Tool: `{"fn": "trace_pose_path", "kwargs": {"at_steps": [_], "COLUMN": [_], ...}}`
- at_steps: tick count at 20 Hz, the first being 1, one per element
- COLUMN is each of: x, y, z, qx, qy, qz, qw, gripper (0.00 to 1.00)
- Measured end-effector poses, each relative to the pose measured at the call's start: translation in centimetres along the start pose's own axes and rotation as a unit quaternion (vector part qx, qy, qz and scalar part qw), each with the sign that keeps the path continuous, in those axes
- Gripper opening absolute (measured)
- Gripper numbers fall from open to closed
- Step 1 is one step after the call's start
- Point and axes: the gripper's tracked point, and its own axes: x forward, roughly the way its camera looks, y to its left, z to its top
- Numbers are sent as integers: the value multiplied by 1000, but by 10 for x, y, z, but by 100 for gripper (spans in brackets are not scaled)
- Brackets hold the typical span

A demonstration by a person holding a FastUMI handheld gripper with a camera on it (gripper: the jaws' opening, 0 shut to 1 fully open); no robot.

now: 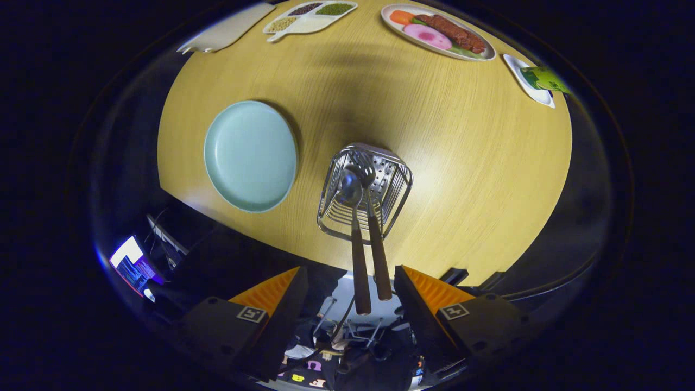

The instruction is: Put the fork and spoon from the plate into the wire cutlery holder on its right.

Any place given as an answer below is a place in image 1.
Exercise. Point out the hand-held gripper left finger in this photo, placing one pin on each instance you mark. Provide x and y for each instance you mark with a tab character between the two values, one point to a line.
282	326

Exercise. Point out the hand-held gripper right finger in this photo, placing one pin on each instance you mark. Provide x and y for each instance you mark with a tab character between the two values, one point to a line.
415	315

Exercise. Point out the black table edge clamp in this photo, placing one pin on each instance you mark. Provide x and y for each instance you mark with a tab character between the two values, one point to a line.
453	275

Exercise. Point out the lit computer screen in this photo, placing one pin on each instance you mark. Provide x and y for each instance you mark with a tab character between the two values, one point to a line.
130	260

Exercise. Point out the pale green plate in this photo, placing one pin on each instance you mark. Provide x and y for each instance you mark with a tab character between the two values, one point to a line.
250	157

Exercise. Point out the white square coaster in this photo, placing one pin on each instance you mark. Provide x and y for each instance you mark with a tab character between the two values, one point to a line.
535	95

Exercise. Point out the green label drink bottle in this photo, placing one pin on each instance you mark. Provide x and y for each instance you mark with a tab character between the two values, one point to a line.
548	80

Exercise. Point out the pink round food slice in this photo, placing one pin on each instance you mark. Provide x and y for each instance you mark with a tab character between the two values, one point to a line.
426	36

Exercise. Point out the red meat piece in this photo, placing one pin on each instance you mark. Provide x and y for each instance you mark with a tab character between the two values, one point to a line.
453	32

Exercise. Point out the white plate with food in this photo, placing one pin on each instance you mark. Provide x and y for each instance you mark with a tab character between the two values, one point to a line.
393	30

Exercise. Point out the orange carrot piece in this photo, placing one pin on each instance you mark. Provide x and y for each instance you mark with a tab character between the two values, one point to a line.
402	17

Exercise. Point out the cream white toaster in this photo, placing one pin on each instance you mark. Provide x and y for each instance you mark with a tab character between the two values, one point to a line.
233	30

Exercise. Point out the pale beans pile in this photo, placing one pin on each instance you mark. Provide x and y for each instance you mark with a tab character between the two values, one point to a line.
282	23

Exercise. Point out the white divided condiment dish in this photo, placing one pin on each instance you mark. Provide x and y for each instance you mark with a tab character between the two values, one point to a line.
312	24

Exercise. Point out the green beans pile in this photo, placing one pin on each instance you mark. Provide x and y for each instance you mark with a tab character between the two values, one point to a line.
335	8

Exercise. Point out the dark beans pile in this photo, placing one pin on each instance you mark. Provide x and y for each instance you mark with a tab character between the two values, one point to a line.
305	8

